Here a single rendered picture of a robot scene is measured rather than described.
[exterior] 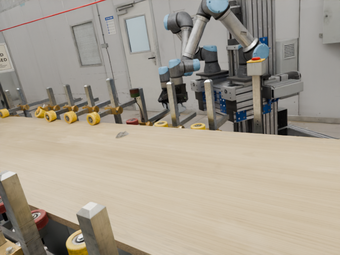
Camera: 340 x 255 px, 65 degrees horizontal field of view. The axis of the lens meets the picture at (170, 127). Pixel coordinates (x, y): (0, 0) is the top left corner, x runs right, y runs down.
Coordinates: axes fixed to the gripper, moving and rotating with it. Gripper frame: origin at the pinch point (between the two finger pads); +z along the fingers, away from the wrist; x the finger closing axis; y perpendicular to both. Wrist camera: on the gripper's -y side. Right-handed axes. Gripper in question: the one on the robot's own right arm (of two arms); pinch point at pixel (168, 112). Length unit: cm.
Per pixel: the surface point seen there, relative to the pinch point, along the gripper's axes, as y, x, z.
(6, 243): -142, -35, -4
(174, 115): -35.8, -29.8, -10.6
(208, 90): -36, -54, -26
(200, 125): -44, -51, -8
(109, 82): -36, 20, -32
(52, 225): -123, -25, 6
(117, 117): -35.8, 19.7, -7.3
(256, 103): -36, -80, -18
